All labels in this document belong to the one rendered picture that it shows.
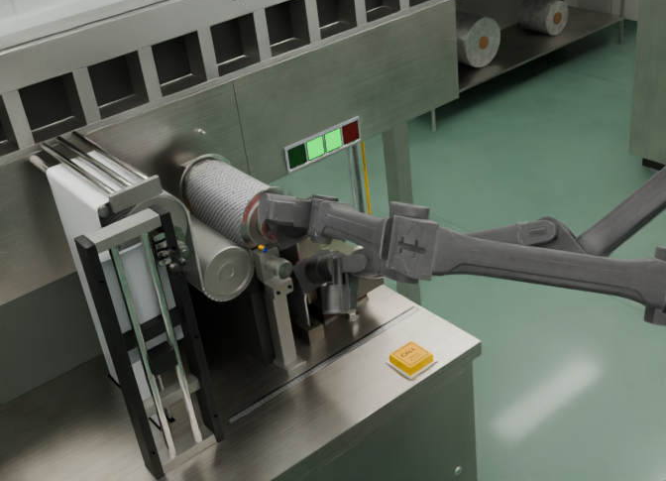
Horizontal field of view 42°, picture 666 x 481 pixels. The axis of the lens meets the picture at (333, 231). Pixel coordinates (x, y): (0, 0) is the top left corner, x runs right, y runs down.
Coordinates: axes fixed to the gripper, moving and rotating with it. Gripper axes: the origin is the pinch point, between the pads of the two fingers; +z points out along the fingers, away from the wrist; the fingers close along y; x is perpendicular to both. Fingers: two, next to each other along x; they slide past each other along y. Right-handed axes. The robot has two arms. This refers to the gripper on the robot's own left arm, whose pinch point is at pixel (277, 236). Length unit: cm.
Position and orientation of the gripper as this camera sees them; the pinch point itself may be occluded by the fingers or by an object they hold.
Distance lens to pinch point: 179.5
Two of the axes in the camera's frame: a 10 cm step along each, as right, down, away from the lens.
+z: -4.3, 2.6, 8.7
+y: 7.7, -3.9, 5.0
